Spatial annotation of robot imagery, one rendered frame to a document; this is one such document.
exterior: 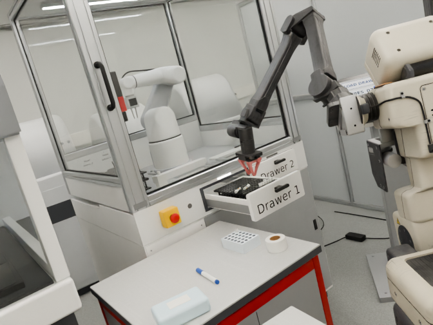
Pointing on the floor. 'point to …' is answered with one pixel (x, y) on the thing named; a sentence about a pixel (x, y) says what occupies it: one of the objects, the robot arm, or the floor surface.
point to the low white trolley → (210, 262)
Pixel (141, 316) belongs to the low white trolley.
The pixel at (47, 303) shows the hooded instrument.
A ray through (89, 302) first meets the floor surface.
